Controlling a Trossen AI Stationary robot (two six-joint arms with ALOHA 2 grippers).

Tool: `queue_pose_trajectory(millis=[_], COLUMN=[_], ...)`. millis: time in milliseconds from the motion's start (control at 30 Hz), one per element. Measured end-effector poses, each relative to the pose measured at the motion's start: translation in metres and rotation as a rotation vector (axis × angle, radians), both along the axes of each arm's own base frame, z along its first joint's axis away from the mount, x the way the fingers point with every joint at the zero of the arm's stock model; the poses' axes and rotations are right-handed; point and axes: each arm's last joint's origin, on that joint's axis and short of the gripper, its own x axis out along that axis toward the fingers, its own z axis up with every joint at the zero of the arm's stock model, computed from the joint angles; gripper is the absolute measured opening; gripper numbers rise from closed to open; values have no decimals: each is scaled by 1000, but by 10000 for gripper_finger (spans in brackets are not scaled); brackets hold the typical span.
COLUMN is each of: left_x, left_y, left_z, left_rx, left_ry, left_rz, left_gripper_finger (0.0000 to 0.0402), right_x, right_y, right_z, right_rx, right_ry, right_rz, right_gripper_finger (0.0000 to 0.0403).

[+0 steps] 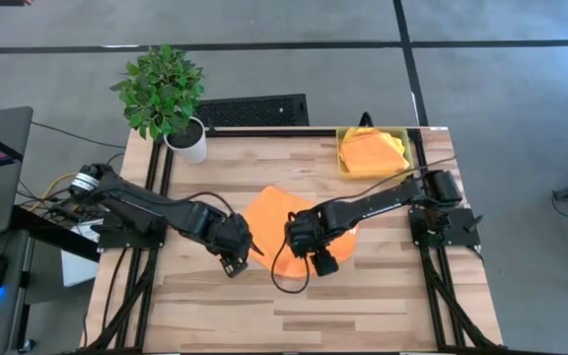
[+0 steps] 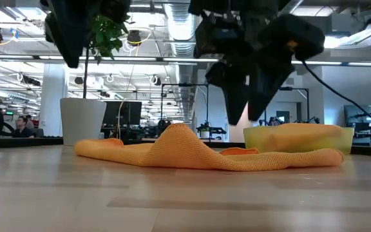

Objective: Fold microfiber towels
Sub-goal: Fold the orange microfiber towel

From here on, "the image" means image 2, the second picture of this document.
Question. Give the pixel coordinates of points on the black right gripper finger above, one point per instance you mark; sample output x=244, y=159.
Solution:
x=235, y=96
x=262, y=87

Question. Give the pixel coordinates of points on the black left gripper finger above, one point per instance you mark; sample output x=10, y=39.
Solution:
x=71, y=32

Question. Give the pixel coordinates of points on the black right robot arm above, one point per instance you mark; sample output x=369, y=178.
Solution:
x=237, y=4

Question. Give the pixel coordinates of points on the green artificial plant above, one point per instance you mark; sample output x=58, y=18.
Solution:
x=108, y=35

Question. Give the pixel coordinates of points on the linear ceiling light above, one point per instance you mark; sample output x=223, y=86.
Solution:
x=108, y=59

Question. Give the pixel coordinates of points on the small potted plant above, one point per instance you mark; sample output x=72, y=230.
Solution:
x=205, y=132

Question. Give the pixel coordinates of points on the yellow translucent plastic bin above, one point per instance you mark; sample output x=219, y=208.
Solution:
x=259, y=141

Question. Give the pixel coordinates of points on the white square pillar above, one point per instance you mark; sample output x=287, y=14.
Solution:
x=54, y=96

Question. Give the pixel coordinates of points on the white plant pot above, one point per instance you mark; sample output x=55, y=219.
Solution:
x=82, y=122

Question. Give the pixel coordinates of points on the black monitor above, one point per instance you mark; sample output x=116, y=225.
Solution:
x=122, y=112
x=357, y=114

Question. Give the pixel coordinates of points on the black frame stand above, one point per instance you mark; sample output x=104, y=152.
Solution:
x=185, y=84
x=293, y=88

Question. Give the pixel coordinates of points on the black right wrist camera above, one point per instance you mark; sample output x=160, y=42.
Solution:
x=301, y=35

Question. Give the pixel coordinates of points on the silver ventilation duct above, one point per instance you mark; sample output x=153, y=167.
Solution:
x=180, y=32

